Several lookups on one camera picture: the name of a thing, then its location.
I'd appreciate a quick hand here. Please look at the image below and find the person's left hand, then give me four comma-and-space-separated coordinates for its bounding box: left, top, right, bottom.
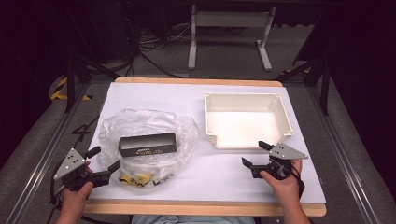
58, 181, 95, 216

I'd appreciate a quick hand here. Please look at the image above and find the black rectangular box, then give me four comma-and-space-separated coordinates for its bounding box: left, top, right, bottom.
118, 132, 178, 158

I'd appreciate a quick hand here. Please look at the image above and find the white metal stand frame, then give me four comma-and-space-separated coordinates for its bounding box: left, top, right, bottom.
187, 4, 277, 72

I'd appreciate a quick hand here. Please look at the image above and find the black floor cable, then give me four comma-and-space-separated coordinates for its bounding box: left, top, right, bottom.
136, 49, 185, 79

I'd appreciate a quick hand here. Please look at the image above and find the black metal stand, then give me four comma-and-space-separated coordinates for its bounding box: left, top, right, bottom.
277, 57, 332, 117
63, 53, 121, 114

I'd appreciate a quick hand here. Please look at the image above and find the yellow black hazard tape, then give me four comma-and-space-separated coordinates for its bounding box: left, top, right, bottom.
49, 76, 93, 102

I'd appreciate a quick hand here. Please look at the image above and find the white table sheet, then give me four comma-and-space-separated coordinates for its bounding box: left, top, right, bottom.
87, 81, 327, 205

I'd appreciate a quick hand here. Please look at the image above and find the yellow packet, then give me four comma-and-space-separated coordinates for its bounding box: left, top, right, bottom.
119, 173, 154, 188

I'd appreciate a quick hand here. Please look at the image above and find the white plastic bin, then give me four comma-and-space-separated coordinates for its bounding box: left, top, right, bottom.
204, 91, 295, 150

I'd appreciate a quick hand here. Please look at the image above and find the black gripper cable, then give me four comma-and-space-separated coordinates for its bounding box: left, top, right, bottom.
290, 169, 306, 200

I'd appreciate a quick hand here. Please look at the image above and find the clear plastic bag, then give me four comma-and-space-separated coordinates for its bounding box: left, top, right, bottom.
98, 108, 200, 189

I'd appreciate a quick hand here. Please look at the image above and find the person's right hand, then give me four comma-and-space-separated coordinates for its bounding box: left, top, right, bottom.
259, 159, 304, 208

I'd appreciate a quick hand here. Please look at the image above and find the aluminium rail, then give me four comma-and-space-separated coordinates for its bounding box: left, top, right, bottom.
305, 83, 386, 224
4, 83, 92, 224

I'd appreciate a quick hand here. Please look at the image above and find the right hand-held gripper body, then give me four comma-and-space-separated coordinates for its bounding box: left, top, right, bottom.
250, 142, 309, 181

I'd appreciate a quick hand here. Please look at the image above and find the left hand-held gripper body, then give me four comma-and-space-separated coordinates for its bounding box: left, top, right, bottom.
53, 147, 111, 191

